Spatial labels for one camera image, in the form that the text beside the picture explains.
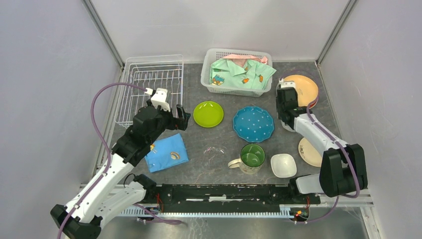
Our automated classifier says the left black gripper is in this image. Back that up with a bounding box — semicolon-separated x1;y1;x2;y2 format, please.
147;100;191;144

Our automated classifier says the lime green plate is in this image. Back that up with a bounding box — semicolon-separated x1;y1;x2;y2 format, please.
193;101;224;128

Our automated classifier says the blue polka dot plate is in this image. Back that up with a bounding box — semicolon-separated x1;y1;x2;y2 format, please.
232;106;275;143

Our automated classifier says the white square bowl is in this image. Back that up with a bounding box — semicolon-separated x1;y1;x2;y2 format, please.
270;154;297;178

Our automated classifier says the white round bowl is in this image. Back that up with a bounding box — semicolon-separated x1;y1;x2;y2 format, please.
281;120;296;132

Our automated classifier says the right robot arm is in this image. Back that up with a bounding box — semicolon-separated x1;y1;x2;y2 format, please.
276;86;368;203

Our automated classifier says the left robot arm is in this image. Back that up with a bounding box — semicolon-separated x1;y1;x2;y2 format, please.
50;105;191;239

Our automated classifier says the orange plate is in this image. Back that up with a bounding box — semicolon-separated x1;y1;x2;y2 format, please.
284;75;318;107

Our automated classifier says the blue folded cloth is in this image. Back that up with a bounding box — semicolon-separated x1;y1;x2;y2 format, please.
145;133;189;173

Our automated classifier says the mint green printed shirt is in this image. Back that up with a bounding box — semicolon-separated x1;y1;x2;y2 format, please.
209;58;276;90

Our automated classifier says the white plastic basket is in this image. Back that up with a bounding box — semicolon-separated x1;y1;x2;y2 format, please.
200;48;276;97

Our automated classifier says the cream plate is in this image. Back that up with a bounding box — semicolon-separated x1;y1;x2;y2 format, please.
298;138;322;167

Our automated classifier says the pink cloth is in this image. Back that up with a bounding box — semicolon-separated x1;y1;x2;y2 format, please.
223;54;268;65

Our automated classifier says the green interior mug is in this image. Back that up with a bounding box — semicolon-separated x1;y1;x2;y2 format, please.
227;143;266;175

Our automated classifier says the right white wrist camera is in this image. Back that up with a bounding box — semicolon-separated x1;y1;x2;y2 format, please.
278;78;296;89

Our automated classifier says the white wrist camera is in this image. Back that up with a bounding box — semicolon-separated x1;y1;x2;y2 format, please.
145;88;171;112
278;78;296;89

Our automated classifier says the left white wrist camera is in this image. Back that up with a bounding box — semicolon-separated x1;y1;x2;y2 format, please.
145;88;171;112

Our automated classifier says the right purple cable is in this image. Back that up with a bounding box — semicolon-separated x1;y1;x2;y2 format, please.
295;96;362;225

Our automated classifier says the white wire dish rack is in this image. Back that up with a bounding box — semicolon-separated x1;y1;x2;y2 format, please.
114;54;184;128

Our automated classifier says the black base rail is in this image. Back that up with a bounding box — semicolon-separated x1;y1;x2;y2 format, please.
141;184;321;214

